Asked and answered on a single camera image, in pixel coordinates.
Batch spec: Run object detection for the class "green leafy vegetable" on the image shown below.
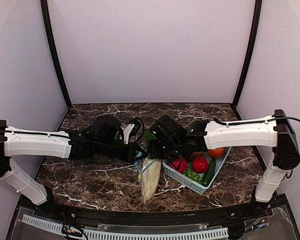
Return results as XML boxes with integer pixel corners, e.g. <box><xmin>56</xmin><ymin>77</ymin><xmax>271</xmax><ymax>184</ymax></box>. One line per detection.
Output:
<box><xmin>144</xmin><ymin>131</ymin><xmax>157</xmax><ymax>149</ymax></box>

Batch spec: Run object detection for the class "clear zip top bag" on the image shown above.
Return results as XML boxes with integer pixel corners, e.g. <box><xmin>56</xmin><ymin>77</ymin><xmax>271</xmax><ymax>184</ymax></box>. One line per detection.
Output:
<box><xmin>134</xmin><ymin>146</ymin><xmax>163</xmax><ymax>204</ymax></box>

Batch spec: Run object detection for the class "white radish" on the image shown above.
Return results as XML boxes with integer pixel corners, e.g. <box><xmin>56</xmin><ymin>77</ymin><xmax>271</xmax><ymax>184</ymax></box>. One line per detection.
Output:
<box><xmin>140</xmin><ymin>157</ymin><xmax>162</xmax><ymax>201</ymax></box>

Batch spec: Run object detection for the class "red tomato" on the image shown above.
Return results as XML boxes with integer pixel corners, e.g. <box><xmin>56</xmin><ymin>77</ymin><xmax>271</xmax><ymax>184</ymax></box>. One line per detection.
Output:
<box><xmin>168</xmin><ymin>156</ymin><xmax>187</xmax><ymax>174</ymax></box>

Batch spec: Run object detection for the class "orange fruit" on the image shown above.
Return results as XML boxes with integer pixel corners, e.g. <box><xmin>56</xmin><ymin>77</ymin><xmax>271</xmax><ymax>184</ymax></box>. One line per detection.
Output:
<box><xmin>207</xmin><ymin>147</ymin><xmax>225</xmax><ymax>159</ymax></box>

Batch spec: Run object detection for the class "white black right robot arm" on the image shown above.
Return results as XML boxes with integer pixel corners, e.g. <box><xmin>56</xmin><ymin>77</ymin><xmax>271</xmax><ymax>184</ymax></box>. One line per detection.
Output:
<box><xmin>147</xmin><ymin>109</ymin><xmax>300</xmax><ymax>203</ymax></box>

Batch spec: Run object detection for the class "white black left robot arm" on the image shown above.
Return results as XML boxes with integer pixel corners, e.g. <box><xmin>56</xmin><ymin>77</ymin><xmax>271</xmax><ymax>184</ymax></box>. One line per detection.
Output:
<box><xmin>0</xmin><ymin>115</ymin><xmax>147</xmax><ymax>206</ymax></box>

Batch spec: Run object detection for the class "green grapes bunch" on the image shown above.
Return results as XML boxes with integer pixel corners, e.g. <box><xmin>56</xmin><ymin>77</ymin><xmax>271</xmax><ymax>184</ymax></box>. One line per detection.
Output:
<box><xmin>183</xmin><ymin>166</ymin><xmax>203</xmax><ymax>184</ymax></box>

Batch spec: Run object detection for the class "brown potato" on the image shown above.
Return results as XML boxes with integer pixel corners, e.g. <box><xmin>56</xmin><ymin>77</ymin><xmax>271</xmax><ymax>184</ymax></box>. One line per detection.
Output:
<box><xmin>187</xmin><ymin>151</ymin><xmax>204</xmax><ymax>162</ymax></box>

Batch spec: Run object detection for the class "dark red round fruit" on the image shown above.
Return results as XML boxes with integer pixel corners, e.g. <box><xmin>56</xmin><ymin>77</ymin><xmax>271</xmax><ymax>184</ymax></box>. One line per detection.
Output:
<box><xmin>191</xmin><ymin>157</ymin><xmax>209</xmax><ymax>174</ymax></box>

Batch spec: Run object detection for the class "green cucumber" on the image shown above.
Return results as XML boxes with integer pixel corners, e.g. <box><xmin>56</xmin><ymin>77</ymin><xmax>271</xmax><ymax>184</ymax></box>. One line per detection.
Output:
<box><xmin>202</xmin><ymin>158</ymin><xmax>216</xmax><ymax>187</ymax></box>

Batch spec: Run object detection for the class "light blue plastic basket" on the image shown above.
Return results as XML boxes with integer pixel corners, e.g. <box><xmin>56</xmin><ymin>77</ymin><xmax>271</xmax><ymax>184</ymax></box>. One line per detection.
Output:
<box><xmin>162</xmin><ymin>147</ymin><xmax>232</xmax><ymax>195</ymax></box>

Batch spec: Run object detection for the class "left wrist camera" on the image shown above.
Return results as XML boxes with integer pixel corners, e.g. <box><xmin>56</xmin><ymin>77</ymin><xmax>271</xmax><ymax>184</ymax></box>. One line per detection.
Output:
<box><xmin>123</xmin><ymin>117</ymin><xmax>145</xmax><ymax>145</ymax></box>

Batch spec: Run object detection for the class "black front rail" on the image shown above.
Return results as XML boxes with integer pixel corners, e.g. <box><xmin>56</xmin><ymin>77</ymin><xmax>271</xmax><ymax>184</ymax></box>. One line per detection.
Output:
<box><xmin>34</xmin><ymin>202</ymin><xmax>271</xmax><ymax>228</ymax></box>

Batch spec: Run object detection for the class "white slotted cable duct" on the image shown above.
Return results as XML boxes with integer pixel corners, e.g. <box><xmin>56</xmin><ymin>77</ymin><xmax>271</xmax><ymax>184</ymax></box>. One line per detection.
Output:
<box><xmin>21</xmin><ymin>214</ymin><xmax>229</xmax><ymax>240</ymax></box>

